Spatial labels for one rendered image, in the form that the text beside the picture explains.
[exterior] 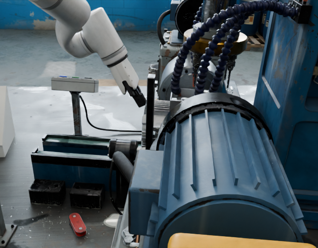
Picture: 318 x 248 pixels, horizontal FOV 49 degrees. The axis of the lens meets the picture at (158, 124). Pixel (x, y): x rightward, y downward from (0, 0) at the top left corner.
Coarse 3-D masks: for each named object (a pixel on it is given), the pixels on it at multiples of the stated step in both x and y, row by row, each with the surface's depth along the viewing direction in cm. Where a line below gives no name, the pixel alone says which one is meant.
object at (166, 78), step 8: (168, 64) 141; (184, 64) 129; (192, 64) 127; (168, 72) 131; (184, 72) 127; (208, 72) 126; (168, 80) 129; (184, 80) 128; (192, 80) 128; (208, 80) 127; (160, 88) 131; (168, 88) 130; (184, 88) 129; (192, 88) 129; (208, 88) 129; (160, 96) 132; (168, 96) 131
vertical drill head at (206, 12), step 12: (204, 0) 93; (216, 0) 90; (228, 0) 90; (204, 12) 94; (216, 12) 92; (216, 24) 93; (204, 36) 94; (240, 36) 98; (192, 48) 95; (204, 48) 92; (240, 48) 94; (228, 60) 98; (228, 84) 101
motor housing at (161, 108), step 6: (156, 102) 111; (162, 102) 111; (168, 102) 111; (156, 108) 108; (162, 108) 108; (168, 108) 108; (144, 114) 108; (156, 114) 108; (162, 114) 108; (156, 120) 107; (162, 120) 107; (144, 126) 107; (144, 132) 107; (144, 138) 107; (144, 144) 108
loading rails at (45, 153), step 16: (48, 144) 124; (64, 144) 124; (80, 144) 123; (96, 144) 123; (32, 160) 115; (48, 160) 115; (64, 160) 114; (80, 160) 114; (96, 160) 113; (48, 176) 118; (64, 176) 117; (80, 176) 117; (96, 176) 116; (112, 176) 116
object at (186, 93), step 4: (180, 88) 112; (184, 92) 113; (188, 92) 113; (192, 92) 112; (204, 92) 110; (208, 92) 110; (172, 96) 109; (176, 96) 112; (180, 96) 114; (184, 96) 113; (188, 96) 113; (172, 100) 104; (176, 100) 104; (180, 100) 104; (172, 104) 105; (176, 104) 104; (172, 108) 105
